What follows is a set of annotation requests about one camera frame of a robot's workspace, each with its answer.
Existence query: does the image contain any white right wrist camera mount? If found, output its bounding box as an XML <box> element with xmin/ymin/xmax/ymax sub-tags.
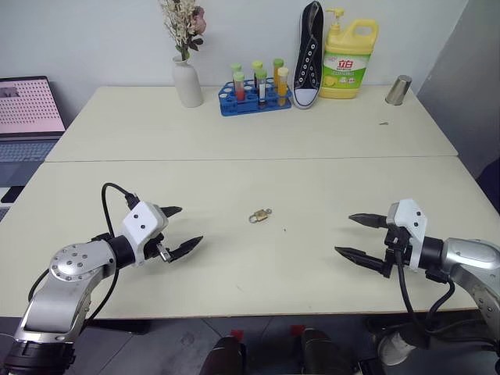
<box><xmin>385</xmin><ymin>198</ymin><xmax>429</xmax><ymax>271</ymax></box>

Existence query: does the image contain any dark rounded shape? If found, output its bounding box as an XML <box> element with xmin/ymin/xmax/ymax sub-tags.
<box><xmin>298</xmin><ymin>327</ymin><xmax>355</xmax><ymax>375</ymax></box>
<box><xmin>204</xmin><ymin>334</ymin><xmax>248</xmax><ymax>375</ymax></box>

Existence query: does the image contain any green-capped tube, orange liquid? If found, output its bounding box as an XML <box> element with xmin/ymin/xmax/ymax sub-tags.
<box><xmin>272</xmin><ymin>58</ymin><xmax>285</xmax><ymax>91</ymax></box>

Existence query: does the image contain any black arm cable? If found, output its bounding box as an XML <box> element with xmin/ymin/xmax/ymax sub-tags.
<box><xmin>392</xmin><ymin>236</ymin><xmax>497</xmax><ymax>351</ymax></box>
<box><xmin>27</xmin><ymin>182</ymin><xmax>141</xmax><ymax>329</ymax></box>

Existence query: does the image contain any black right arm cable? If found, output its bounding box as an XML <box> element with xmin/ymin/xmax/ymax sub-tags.
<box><xmin>392</xmin><ymin>236</ymin><xmax>497</xmax><ymax>351</ymax></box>

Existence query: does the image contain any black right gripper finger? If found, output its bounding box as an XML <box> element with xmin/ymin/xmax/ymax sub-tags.
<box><xmin>334</xmin><ymin>245</ymin><xmax>387</xmax><ymax>274</ymax></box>
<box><xmin>348</xmin><ymin>212</ymin><xmax>389</xmax><ymax>230</ymax></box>

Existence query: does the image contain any white shoe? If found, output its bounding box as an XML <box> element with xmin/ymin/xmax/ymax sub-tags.
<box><xmin>377</xmin><ymin>330</ymin><xmax>416</xmax><ymax>367</ymax></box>

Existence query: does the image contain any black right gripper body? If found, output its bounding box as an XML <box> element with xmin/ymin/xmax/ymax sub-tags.
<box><xmin>382</xmin><ymin>227</ymin><xmax>412</xmax><ymax>279</ymax></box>

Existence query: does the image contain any open grey laptop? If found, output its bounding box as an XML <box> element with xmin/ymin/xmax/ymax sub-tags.
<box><xmin>0</xmin><ymin>75</ymin><xmax>67</xmax><ymax>188</ymax></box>

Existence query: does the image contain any dried flower bouquet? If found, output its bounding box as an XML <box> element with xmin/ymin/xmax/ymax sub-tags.
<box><xmin>158</xmin><ymin>0</ymin><xmax>207</xmax><ymax>62</ymax></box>

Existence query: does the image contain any white ceramic vase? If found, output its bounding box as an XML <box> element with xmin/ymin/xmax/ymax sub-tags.
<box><xmin>172</xmin><ymin>55</ymin><xmax>205</xmax><ymax>109</ymax></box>

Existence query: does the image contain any black canvas sneaker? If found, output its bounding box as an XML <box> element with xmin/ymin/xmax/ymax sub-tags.
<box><xmin>291</xmin><ymin>0</ymin><xmax>327</xmax><ymax>110</ymax></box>

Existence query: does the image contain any green-capped tube, red liquid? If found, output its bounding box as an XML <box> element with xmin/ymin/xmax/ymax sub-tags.
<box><xmin>232</xmin><ymin>71</ymin><xmax>246</xmax><ymax>102</ymax></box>

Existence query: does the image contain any blue test tube rack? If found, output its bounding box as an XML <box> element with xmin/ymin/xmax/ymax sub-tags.
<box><xmin>218</xmin><ymin>80</ymin><xmax>293</xmax><ymax>117</ymax></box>

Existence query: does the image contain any light-green-capped test tube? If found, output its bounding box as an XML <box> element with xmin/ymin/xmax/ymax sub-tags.
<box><xmin>251</xmin><ymin>59</ymin><xmax>264</xmax><ymax>89</ymax></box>

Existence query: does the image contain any yellow detergent pump bottle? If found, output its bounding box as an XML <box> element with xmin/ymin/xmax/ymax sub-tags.
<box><xmin>319</xmin><ymin>7</ymin><xmax>380</xmax><ymax>100</ymax></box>

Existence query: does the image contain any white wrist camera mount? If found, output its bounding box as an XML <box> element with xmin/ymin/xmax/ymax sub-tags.
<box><xmin>385</xmin><ymin>198</ymin><xmax>429</xmax><ymax>271</ymax></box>
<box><xmin>120</xmin><ymin>202</ymin><xmax>170</xmax><ymax>267</ymax></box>

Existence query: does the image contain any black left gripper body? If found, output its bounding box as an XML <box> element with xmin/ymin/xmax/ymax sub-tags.
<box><xmin>142</xmin><ymin>232</ymin><xmax>173</xmax><ymax>263</ymax></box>

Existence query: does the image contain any silver metal cup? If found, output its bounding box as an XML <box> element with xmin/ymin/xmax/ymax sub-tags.
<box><xmin>384</xmin><ymin>74</ymin><xmax>413</xmax><ymax>106</ymax></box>

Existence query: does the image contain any yellow-capped tube, orange liquid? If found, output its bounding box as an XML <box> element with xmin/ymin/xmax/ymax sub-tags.
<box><xmin>276</xmin><ymin>66</ymin><xmax>290</xmax><ymax>107</ymax></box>

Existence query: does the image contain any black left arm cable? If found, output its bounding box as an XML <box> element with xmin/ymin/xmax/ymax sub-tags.
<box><xmin>27</xmin><ymin>182</ymin><xmax>141</xmax><ymax>329</ymax></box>

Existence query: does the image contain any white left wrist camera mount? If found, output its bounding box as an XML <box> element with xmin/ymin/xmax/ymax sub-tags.
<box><xmin>120</xmin><ymin>202</ymin><xmax>170</xmax><ymax>267</ymax></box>

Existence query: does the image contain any dark blue chair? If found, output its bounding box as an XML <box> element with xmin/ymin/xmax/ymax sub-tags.
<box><xmin>477</xmin><ymin>155</ymin><xmax>500</xmax><ymax>218</ymax></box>

